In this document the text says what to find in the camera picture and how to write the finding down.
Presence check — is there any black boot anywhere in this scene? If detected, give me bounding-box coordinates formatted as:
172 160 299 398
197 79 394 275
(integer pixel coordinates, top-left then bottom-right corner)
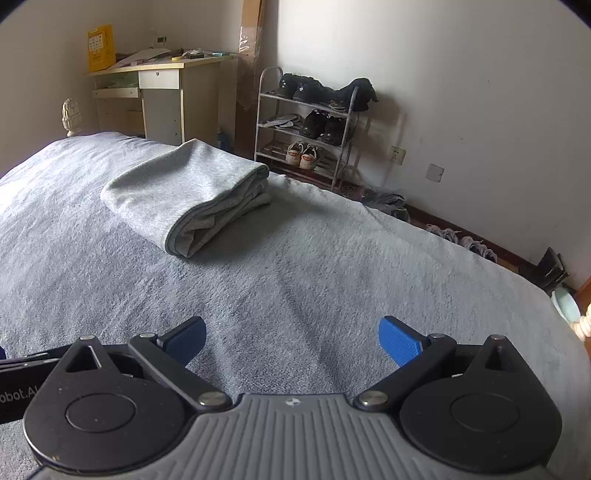
331 78 380 113

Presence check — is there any black dustpan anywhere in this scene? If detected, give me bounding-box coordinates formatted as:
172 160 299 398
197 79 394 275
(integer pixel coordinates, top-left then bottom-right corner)
536 247 571 291

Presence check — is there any white lace-up shoe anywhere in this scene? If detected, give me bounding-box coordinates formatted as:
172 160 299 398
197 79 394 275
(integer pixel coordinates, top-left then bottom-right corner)
459 235 499 264
425 224 461 245

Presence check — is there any cream bedpost finial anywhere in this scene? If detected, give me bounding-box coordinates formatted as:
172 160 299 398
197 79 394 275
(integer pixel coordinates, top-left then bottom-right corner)
61 98 85 138
570 301 591 345

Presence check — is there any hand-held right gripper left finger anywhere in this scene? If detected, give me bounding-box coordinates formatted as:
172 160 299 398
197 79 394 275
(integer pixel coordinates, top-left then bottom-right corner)
59 316 232 414

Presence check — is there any pile of papers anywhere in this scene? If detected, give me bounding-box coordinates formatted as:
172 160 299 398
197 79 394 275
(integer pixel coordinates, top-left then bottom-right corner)
115 46 184 66

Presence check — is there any cream wooden desk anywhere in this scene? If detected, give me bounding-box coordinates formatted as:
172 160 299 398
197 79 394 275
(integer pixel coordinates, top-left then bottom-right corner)
84 48 242 149

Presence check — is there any white metal shoe rack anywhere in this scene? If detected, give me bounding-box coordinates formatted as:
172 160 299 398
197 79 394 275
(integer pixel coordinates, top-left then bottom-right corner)
253 67 366 191

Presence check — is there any grey crumpled cloth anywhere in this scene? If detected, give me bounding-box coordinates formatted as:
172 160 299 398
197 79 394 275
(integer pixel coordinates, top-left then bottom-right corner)
361 191 411 222

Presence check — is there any black shoe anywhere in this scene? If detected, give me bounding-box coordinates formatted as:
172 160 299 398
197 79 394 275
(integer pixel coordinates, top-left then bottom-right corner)
322 115 350 147
293 76 325 103
278 73 302 100
300 109 327 140

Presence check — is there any yellow calendar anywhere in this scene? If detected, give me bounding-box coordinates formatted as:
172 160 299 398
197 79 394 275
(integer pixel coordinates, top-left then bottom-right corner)
87 24 115 73

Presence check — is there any tall cardboard box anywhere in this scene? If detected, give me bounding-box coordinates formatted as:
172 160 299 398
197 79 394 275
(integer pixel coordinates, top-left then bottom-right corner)
235 0 267 112

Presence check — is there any grey hoodie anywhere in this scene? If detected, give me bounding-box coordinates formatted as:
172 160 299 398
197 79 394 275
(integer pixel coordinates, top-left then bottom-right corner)
100 138 273 258

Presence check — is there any pale green basin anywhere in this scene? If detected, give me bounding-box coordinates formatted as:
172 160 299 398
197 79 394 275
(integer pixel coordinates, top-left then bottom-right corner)
549 282 582 325

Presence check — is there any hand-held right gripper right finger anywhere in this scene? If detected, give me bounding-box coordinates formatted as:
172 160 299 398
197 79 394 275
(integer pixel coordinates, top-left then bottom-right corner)
355 316 523 412

